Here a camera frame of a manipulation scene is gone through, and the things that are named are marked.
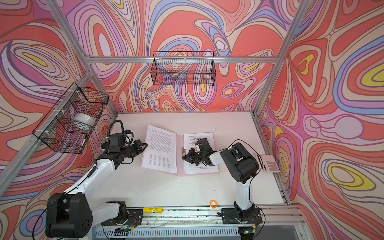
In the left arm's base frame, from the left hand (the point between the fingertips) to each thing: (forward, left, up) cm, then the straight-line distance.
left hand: (148, 143), depth 85 cm
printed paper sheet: (-3, -6, -6) cm, 9 cm away
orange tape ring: (-29, -36, -14) cm, 48 cm away
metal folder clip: (+3, -19, -14) cm, 24 cm away
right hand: (-4, -20, -14) cm, 24 cm away
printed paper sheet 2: (+11, -23, -14) cm, 29 cm away
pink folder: (-11, -18, -14) cm, 25 cm away
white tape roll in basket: (+3, +28, +19) cm, 34 cm away
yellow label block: (-32, -5, -12) cm, 34 cm away
